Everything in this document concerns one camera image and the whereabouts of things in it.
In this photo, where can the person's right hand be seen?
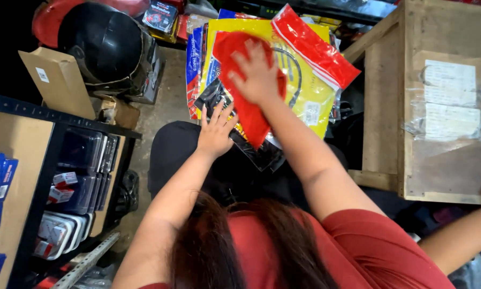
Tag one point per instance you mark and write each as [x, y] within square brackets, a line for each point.
[262, 82]

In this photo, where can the person's left hand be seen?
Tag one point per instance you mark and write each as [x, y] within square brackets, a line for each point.
[213, 136]

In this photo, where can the red cleaning cloth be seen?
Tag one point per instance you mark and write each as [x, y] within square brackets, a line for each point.
[250, 116]

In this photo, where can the black plastic packet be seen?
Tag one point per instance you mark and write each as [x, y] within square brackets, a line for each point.
[260, 154]

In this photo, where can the person's black trousers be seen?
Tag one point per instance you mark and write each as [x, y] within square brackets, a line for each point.
[172, 160]

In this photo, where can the red plastic packet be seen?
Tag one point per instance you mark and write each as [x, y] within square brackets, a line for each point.
[314, 48]

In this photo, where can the stack of blue red packets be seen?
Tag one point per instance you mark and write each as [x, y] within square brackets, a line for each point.
[193, 68]

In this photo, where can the black printed carton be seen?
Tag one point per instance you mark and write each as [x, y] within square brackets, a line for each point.
[154, 76]

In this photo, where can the small brown cardboard box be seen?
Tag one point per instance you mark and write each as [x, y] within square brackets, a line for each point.
[122, 112]

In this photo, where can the black plastic bag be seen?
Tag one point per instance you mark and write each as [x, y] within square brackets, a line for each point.
[128, 190]

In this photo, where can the yellow small box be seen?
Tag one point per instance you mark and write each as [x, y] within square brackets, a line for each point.
[169, 35]

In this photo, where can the black red printed packet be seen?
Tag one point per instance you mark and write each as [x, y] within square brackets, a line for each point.
[160, 15]

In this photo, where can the wooden crate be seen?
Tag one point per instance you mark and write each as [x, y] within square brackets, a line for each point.
[385, 112]

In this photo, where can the black helmet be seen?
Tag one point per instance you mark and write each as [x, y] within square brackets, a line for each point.
[104, 44]

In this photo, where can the brown cardboard box flap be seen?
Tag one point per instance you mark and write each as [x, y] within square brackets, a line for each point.
[57, 82]

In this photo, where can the grey slotted angle bar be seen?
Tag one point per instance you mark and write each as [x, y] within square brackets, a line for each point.
[87, 259]

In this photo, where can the black metal shelf rack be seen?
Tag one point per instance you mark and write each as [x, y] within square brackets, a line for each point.
[31, 180]

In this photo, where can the plastic-wrapped paper label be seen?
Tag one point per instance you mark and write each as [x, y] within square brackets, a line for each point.
[451, 100]

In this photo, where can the person's red shirt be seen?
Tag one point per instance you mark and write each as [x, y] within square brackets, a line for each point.
[369, 253]

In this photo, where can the clear plastic bag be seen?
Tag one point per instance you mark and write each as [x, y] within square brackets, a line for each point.
[469, 275]

